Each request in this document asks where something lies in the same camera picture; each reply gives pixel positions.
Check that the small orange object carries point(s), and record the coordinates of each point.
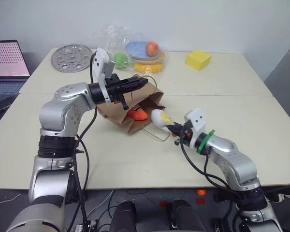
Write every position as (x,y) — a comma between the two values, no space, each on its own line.
(201,192)

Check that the orange plush toy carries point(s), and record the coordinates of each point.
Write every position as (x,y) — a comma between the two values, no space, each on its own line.
(137,113)

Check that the dark rounded shape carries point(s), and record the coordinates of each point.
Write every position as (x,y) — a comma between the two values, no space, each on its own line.
(123,217)

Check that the red apple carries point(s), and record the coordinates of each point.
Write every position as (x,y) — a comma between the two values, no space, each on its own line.
(151,48)

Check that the yellow cheese block toy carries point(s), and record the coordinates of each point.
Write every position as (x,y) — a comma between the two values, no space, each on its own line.
(198,59)

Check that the round perforated metal plate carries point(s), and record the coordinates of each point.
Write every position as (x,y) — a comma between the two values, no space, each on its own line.
(70,58)

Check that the open laptop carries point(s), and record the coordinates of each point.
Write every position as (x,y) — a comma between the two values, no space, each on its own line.
(7,60)

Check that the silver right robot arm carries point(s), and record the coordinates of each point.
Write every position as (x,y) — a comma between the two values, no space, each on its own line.
(234,159)

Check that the clear plastic bag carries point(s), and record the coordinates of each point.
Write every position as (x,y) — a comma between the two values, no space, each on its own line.
(111,36)

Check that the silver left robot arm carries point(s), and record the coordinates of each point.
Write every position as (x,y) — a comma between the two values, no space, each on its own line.
(62,116)

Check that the blue plate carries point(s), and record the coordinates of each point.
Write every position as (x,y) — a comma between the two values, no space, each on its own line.
(135,48)

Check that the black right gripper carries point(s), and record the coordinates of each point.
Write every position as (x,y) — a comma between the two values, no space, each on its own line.
(185,134)

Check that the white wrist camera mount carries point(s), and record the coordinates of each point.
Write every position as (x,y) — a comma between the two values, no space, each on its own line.
(103,61)
(195,119)

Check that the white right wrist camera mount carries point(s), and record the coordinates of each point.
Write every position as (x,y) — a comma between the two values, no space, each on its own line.
(195,119)

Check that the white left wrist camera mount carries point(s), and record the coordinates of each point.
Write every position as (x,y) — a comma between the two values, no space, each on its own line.
(103,61)

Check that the white egg plush toy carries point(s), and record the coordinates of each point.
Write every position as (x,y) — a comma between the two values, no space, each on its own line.
(159,118)

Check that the yellow toy fruit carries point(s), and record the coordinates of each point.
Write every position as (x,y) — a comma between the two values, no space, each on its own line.
(147,68)

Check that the orange plate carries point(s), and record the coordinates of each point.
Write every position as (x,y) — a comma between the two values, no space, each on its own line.
(160,56)

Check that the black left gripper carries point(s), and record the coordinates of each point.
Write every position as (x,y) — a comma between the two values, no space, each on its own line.
(114,88)

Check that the brown paper bag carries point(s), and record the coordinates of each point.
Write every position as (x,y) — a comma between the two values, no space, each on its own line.
(135,123)

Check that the green toy fruit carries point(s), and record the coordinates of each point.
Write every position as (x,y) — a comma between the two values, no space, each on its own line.
(120,61)

